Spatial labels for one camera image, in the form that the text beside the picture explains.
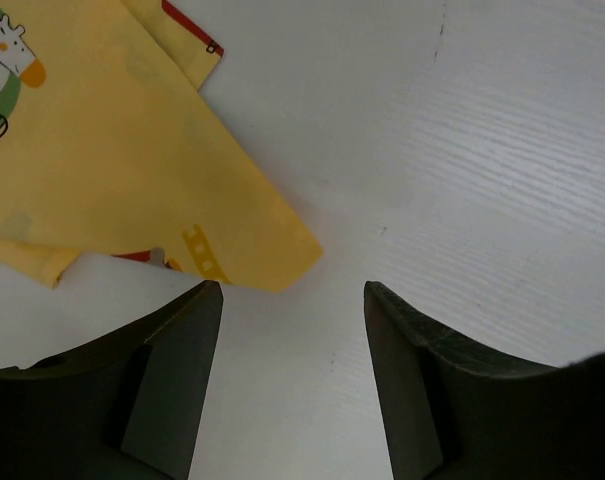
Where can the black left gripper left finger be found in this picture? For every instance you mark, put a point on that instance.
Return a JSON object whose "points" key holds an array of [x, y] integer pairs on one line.
{"points": [[126, 405]]}

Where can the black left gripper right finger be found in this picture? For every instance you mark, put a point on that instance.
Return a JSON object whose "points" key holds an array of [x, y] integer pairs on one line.
{"points": [[454, 408]]}

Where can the yellow cartoon print cloth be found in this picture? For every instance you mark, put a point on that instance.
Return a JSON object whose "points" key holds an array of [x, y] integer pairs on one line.
{"points": [[106, 146]]}

